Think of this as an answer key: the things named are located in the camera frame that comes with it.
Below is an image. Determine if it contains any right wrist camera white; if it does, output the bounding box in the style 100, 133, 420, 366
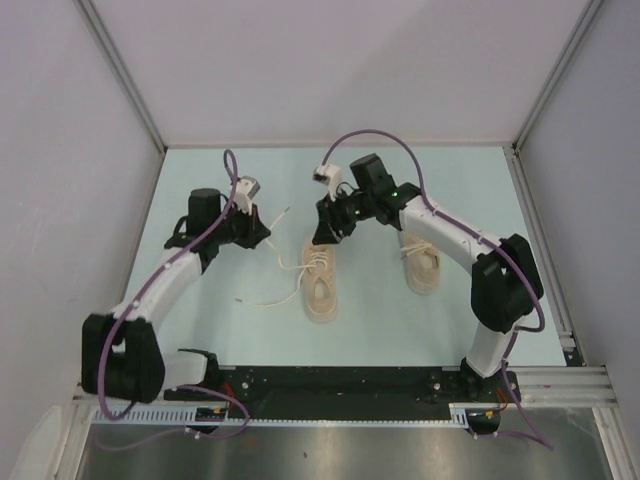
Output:
312, 164, 342, 197

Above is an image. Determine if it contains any aluminium corner post right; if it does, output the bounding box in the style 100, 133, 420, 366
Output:
511, 0, 605, 153

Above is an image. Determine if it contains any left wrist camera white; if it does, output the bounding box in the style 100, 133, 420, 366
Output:
231, 176, 261, 215

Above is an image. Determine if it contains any beige lace sneaker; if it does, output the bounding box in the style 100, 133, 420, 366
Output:
398, 231, 441, 295
301, 239, 338, 324

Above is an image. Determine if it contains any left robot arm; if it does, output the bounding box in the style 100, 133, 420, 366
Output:
81, 177, 271, 404

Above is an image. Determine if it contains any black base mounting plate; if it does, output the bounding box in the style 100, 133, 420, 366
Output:
164, 366, 522, 422

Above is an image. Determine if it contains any aluminium corner post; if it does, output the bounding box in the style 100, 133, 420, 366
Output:
511, 0, 605, 153
73, 0, 168, 156

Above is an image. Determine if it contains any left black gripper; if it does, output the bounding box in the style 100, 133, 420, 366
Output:
211, 200, 270, 250

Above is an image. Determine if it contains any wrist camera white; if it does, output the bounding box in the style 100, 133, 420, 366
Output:
231, 176, 261, 215
312, 164, 342, 197

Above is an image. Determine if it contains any white slotted cable duct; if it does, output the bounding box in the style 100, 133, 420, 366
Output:
92, 402, 501, 430

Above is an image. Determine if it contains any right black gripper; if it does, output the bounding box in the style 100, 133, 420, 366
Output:
311, 188, 373, 248

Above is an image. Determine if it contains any white shoelace of sneaker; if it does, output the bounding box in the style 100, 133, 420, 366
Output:
235, 207, 336, 308

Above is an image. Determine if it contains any aluminium side rail right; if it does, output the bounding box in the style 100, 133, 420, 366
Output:
503, 146, 585, 367

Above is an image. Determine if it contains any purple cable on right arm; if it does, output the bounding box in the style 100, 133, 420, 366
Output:
319, 129, 555, 450

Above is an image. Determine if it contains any aluminium corner post left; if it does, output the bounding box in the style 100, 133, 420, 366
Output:
73, 0, 168, 156

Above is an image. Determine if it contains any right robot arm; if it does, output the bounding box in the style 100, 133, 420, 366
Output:
312, 154, 544, 401

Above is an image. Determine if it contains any aluminium frame rail front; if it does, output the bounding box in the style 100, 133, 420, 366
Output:
72, 364, 619, 407

